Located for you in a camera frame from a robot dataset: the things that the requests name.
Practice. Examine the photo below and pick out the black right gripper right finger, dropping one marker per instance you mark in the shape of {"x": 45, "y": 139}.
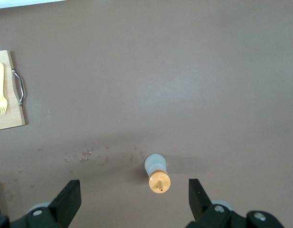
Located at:
{"x": 199, "y": 204}

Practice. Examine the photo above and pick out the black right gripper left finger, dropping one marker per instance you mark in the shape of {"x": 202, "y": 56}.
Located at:
{"x": 65, "y": 204}

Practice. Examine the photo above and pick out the yellow plastic fork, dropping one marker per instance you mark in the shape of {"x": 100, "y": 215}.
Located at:
{"x": 1, "y": 80}

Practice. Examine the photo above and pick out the squeeze bottle with orange cap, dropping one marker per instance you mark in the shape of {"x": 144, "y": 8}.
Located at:
{"x": 158, "y": 183}

